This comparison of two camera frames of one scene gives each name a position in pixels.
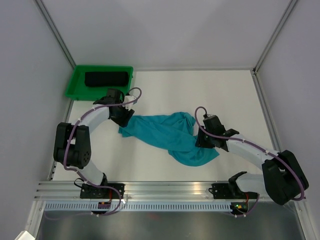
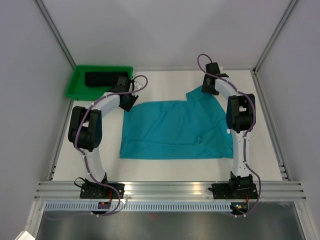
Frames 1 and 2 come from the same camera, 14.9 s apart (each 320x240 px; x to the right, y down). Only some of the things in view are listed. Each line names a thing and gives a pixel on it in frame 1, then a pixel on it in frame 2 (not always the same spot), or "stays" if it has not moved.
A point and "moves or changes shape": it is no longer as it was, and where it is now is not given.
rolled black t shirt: [106, 79] stays
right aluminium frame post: [283, 20] stays
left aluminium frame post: [47, 19] stays
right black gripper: [200, 142] → [205, 89]
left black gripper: [124, 121] → [128, 108]
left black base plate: [90, 192] stays
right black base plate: [225, 191] stays
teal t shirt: [177, 132] moves or changes shape
